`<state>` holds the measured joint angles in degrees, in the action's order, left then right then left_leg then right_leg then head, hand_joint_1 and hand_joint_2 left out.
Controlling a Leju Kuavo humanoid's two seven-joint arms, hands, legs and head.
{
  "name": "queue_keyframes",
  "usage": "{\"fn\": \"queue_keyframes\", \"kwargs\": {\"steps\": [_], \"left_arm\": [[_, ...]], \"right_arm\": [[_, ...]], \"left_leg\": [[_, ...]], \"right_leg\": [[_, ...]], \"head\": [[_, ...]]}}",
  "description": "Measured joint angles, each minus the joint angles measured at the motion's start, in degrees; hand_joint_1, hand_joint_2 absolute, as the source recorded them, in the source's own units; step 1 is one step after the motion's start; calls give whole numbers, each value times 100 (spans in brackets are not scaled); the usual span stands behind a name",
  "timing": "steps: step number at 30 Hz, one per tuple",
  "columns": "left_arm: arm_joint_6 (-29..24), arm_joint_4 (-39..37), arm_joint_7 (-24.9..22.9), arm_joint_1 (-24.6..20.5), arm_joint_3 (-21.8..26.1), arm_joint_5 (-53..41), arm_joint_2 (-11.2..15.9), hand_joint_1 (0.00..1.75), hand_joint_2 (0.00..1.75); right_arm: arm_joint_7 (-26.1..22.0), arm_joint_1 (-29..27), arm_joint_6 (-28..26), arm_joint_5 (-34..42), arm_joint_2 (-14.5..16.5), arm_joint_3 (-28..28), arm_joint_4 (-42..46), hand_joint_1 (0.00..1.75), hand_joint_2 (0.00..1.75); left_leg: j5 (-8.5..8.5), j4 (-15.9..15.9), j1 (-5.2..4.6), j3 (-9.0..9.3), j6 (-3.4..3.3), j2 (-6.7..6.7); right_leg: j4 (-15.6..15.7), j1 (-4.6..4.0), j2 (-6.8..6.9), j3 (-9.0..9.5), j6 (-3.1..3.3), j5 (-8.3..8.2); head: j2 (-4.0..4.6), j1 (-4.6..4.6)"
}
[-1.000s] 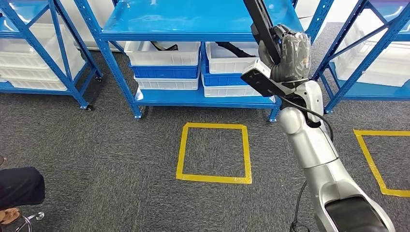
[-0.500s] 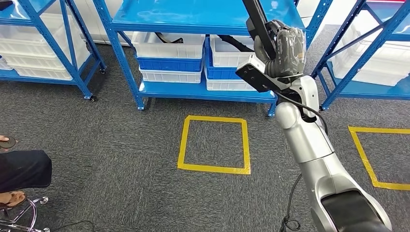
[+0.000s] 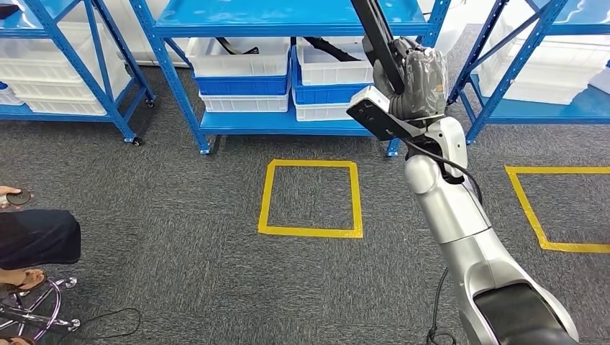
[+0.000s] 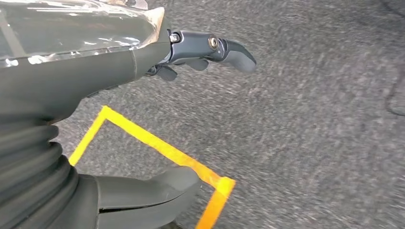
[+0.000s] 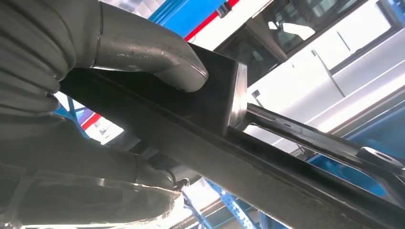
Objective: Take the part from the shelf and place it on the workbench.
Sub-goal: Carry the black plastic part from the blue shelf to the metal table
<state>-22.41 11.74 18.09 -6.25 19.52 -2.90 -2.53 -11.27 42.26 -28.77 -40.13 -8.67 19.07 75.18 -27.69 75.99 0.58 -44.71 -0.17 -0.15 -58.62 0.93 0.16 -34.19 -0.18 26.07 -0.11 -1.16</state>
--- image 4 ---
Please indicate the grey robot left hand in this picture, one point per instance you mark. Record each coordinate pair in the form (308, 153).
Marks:
(79, 63)

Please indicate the yellow floor tape square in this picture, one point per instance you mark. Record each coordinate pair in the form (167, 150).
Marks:
(152, 142)

